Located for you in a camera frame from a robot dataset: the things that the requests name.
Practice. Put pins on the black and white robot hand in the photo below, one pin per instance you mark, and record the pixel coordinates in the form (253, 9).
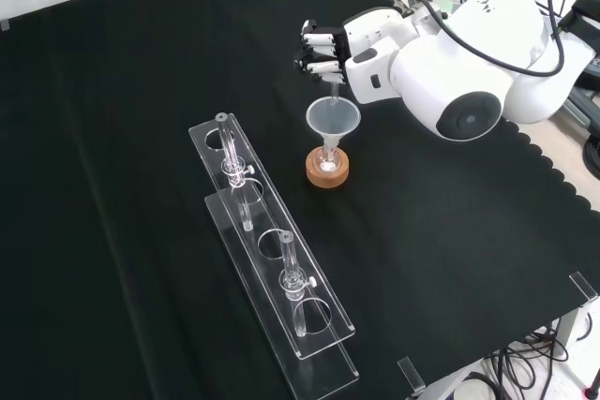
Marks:
(370, 58)

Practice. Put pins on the clear plastic funnel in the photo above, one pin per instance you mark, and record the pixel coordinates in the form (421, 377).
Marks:
(328, 123)

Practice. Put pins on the small glass round-bottom flask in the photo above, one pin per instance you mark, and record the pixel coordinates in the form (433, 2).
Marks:
(327, 163)

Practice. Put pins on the clear acrylic funnel stand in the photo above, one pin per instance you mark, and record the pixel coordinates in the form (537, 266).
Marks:
(276, 250)

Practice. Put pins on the black bench cloth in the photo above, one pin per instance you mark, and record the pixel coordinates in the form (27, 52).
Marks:
(140, 137)

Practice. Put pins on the clear acrylic cloth clamp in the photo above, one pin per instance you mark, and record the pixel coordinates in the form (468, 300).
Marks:
(411, 374)
(583, 288)

